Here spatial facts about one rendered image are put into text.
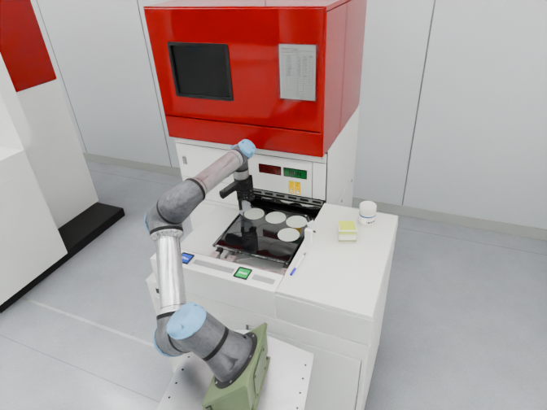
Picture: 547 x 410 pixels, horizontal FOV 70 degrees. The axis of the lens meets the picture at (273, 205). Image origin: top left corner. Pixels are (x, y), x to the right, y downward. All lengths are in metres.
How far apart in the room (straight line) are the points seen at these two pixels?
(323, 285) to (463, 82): 2.07
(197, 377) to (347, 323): 0.53
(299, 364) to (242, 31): 1.26
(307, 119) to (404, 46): 1.55
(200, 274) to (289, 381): 0.52
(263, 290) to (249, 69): 0.90
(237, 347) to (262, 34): 1.15
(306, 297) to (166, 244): 0.52
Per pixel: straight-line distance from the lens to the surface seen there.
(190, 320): 1.19
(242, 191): 1.84
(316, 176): 1.84
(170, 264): 1.37
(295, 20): 1.60
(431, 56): 3.10
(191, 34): 1.82
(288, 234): 1.79
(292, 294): 1.42
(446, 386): 2.48
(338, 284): 1.46
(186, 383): 1.42
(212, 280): 1.55
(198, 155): 2.09
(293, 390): 1.37
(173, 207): 1.35
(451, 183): 3.43
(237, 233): 1.82
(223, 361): 1.23
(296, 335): 1.57
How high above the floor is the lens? 1.98
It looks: 33 degrees down
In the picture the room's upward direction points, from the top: 3 degrees counter-clockwise
